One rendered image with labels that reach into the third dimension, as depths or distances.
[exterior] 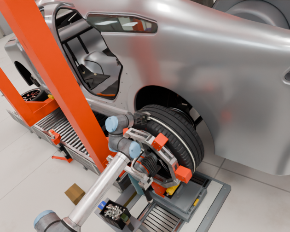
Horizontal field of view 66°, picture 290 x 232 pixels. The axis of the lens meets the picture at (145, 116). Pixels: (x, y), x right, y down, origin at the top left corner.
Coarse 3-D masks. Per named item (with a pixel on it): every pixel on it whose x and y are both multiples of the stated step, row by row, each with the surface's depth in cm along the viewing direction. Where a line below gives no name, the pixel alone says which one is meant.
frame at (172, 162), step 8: (128, 136) 164; (136, 136) 156; (144, 136) 157; (152, 136) 152; (160, 152) 149; (168, 152) 151; (168, 160) 149; (176, 160) 151; (176, 168) 156; (160, 176) 186; (160, 184) 183; (168, 184) 171; (176, 184) 161
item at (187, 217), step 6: (150, 192) 232; (204, 192) 214; (156, 198) 225; (198, 198) 212; (162, 204) 216; (168, 204) 216; (192, 204) 209; (198, 204) 210; (168, 210) 216; (174, 210) 209; (192, 210) 203; (180, 216) 204; (186, 216) 202
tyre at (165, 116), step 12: (144, 108) 175; (156, 108) 167; (168, 108) 164; (168, 120) 156; (180, 120) 158; (156, 132) 151; (168, 132) 152; (180, 132) 153; (192, 132) 158; (168, 144) 150; (180, 144) 150; (192, 144) 156; (180, 156) 150; (192, 168) 159
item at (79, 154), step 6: (36, 126) 361; (42, 132) 342; (48, 138) 340; (66, 144) 299; (66, 150) 307; (72, 150) 285; (78, 150) 282; (78, 156) 281; (84, 156) 269; (90, 162) 258; (96, 168) 260
